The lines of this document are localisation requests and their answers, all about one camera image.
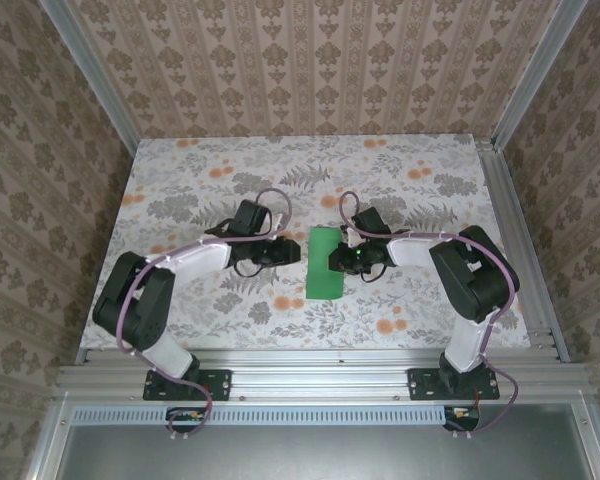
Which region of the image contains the green square paper sheet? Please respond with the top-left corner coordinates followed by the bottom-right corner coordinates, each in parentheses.
top-left (304, 225), bottom-right (346, 300)

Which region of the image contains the grey metal sheet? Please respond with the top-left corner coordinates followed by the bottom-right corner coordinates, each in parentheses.
top-left (54, 424), bottom-right (596, 480)

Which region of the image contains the floral patterned table mat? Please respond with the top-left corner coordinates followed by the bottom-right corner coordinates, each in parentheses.
top-left (79, 134), bottom-right (532, 351)

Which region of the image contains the small black connector board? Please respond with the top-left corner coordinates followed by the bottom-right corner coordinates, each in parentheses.
top-left (167, 407), bottom-right (206, 426)
top-left (444, 407), bottom-right (481, 426)

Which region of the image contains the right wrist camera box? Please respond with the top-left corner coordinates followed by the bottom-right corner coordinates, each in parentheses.
top-left (340, 207), bottom-right (392, 249)

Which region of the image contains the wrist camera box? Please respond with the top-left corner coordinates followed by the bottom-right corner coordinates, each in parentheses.
top-left (232, 199), bottom-right (287, 237)
top-left (340, 207), bottom-right (392, 249)

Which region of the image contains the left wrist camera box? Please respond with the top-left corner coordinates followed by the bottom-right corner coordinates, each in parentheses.
top-left (232, 199), bottom-right (287, 237)

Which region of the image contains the wide aluminium frame rail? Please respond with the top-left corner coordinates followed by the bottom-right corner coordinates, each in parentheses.
top-left (54, 348), bottom-right (599, 402)

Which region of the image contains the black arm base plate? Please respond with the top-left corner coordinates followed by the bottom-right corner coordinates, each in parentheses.
top-left (408, 367), bottom-right (501, 401)
top-left (143, 368), bottom-right (232, 402)

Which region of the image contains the aluminium table side rail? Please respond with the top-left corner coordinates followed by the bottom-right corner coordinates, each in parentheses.
top-left (476, 138), bottom-right (572, 364)

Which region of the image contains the grey slotted cable duct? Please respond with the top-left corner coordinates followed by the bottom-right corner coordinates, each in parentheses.
top-left (72, 404), bottom-right (481, 429)

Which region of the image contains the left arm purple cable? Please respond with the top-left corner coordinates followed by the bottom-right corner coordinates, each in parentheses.
top-left (115, 188), bottom-right (295, 442)

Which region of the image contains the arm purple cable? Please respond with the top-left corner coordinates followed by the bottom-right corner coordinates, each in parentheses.
top-left (115, 188), bottom-right (295, 442)
top-left (339, 191), bottom-right (520, 436)

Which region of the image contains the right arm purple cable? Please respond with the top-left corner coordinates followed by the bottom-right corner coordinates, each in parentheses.
top-left (339, 191), bottom-right (520, 436)

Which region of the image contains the aluminium frame post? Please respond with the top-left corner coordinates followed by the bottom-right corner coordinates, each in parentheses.
top-left (43, 0), bottom-right (142, 156)
top-left (490, 0), bottom-right (590, 151)

